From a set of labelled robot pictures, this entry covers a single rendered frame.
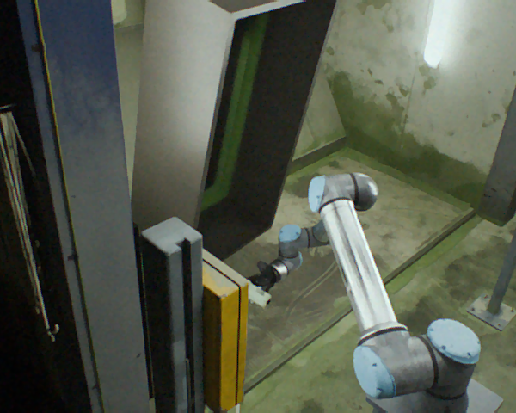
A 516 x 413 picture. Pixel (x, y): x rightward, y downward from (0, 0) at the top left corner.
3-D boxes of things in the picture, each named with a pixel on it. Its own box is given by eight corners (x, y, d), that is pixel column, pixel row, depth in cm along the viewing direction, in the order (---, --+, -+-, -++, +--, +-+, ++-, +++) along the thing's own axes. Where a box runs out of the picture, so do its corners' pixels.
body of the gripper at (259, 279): (261, 301, 237) (278, 287, 245) (262, 286, 232) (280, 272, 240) (246, 292, 241) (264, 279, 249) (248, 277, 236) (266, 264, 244)
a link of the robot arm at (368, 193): (385, 163, 194) (325, 224, 257) (351, 167, 191) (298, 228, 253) (394, 195, 191) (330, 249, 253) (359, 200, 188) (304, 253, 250)
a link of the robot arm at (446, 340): (479, 391, 166) (495, 349, 156) (426, 403, 161) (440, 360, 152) (451, 352, 178) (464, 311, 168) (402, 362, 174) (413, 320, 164)
